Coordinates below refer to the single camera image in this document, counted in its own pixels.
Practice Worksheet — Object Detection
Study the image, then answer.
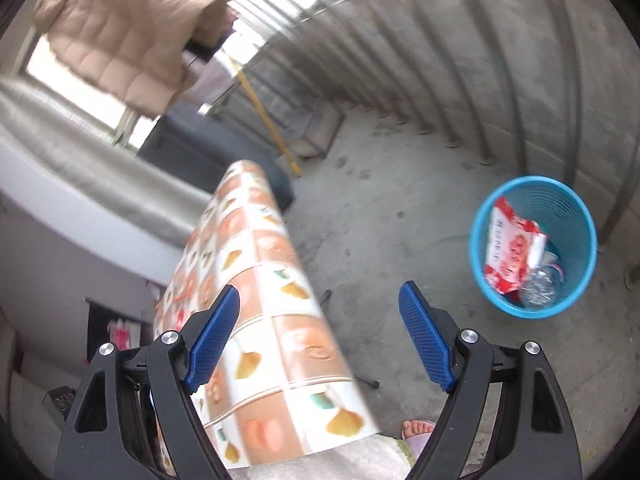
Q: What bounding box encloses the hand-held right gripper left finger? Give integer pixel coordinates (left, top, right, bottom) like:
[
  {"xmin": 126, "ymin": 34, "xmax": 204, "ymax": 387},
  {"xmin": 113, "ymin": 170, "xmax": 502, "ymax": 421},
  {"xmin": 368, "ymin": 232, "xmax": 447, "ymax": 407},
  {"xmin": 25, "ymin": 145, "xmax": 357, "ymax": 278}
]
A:
[{"xmin": 54, "ymin": 284, "xmax": 241, "ymax": 480}]

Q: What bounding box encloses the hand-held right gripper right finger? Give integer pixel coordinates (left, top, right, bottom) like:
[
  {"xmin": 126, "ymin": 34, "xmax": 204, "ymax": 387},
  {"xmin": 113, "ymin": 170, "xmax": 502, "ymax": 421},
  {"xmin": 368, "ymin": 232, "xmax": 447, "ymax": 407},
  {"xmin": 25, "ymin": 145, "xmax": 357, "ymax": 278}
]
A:
[{"xmin": 398, "ymin": 281, "xmax": 583, "ymax": 480}]

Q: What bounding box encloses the red and white snack bag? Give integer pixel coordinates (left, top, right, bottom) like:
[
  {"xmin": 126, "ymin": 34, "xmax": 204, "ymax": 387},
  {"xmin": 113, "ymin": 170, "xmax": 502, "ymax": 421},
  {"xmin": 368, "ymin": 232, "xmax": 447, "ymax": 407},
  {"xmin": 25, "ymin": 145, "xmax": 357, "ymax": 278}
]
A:
[{"xmin": 483, "ymin": 196, "xmax": 549, "ymax": 295}]

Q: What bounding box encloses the clear plastic bottle blue label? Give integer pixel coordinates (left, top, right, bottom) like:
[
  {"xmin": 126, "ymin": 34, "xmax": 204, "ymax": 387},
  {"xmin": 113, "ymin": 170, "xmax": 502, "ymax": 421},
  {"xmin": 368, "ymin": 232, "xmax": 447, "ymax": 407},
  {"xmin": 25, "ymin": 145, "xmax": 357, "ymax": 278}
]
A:
[{"xmin": 519, "ymin": 251, "xmax": 567, "ymax": 308}]

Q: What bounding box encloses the blue mesh waste basket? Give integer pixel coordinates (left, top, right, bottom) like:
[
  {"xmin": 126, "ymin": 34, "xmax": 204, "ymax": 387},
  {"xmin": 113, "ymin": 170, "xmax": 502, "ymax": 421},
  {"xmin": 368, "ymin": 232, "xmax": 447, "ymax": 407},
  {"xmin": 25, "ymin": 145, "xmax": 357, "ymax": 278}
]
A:
[{"xmin": 469, "ymin": 176, "xmax": 598, "ymax": 320}]

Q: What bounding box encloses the leaf and coffee print tablecloth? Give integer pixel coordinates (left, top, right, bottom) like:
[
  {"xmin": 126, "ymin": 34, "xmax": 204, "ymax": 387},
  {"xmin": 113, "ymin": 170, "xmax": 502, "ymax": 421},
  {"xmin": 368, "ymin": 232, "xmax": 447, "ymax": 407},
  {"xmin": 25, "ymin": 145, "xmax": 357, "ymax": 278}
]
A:
[{"xmin": 152, "ymin": 160, "xmax": 383, "ymax": 472}]

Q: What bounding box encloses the person's foot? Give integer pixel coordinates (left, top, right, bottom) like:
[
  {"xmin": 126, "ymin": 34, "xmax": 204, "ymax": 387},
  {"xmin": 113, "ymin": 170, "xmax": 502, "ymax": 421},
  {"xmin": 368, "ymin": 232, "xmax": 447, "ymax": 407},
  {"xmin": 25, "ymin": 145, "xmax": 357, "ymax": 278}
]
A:
[{"xmin": 402, "ymin": 419, "xmax": 436, "ymax": 441}]

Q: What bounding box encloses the pink bag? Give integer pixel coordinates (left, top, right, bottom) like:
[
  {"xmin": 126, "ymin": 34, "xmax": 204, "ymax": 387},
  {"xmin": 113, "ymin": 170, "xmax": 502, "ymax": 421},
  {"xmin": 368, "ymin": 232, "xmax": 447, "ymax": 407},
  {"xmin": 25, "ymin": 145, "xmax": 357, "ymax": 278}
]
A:
[{"xmin": 107, "ymin": 317, "xmax": 135, "ymax": 350}]

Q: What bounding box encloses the purple slipper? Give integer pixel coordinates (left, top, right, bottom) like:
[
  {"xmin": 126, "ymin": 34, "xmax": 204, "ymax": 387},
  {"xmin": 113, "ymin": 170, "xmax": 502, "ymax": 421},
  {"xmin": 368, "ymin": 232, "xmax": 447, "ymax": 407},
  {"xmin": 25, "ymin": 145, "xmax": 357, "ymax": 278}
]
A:
[{"xmin": 403, "ymin": 430, "xmax": 434, "ymax": 467}]

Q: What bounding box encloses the dark grey metal cabinet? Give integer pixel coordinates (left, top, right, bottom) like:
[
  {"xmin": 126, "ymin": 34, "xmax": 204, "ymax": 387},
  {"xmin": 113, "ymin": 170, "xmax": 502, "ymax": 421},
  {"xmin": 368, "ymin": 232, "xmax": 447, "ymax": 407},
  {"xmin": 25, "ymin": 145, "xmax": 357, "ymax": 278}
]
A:
[{"xmin": 136, "ymin": 105, "xmax": 296, "ymax": 212}]

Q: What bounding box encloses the metal dustpan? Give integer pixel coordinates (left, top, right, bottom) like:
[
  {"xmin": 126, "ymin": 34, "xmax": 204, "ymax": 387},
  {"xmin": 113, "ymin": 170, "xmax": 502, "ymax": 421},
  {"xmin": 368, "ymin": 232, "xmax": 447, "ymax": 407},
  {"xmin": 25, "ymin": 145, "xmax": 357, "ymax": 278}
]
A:
[{"xmin": 286, "ymin": 99, "xmax": 347, "ymax": 159}]

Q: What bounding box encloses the metal balcony railing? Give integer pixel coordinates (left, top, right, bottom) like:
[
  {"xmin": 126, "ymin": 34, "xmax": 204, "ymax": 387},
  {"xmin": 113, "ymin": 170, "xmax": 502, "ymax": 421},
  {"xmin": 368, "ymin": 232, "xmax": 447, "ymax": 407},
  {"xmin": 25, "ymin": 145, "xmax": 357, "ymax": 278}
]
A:
[{"xmin": 220, "ymin": 0, "xmax": 640, "ymax": 243}]

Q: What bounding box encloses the beige puffer jacket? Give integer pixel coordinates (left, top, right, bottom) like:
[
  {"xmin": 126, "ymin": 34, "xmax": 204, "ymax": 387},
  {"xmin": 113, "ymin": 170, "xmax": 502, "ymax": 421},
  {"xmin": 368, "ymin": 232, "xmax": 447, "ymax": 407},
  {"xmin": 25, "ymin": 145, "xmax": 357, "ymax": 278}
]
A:
[{"xmin": 32, "ymin": 0, "xmax": 236, "ymax": 121}]

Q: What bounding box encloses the silver ribbed duct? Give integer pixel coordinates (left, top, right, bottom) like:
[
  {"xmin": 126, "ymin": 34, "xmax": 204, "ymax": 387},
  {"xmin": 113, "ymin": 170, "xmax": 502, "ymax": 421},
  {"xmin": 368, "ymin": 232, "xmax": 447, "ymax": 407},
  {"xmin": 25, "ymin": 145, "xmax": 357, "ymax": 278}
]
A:
[{"xmin": 0, "ymin": 79, "xmax": 212, "ymax": 249}]

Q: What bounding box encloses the yellow broom handle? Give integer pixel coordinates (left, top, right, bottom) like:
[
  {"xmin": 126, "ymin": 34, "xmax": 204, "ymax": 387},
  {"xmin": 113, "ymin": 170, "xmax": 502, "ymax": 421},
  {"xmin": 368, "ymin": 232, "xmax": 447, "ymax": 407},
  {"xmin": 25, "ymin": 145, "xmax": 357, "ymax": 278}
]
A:
[{"xmin": 227, "ymin": 56, "xmax": 303, "ymax": 177}]

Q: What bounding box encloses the white window frame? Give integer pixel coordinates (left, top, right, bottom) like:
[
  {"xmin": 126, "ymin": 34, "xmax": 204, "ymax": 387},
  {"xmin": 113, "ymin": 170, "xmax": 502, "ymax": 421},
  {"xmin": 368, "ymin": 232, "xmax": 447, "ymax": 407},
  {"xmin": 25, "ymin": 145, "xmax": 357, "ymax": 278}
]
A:
[{"xmin": 14, "ymin": 24, "xmax": 142, "ymax": 148}]

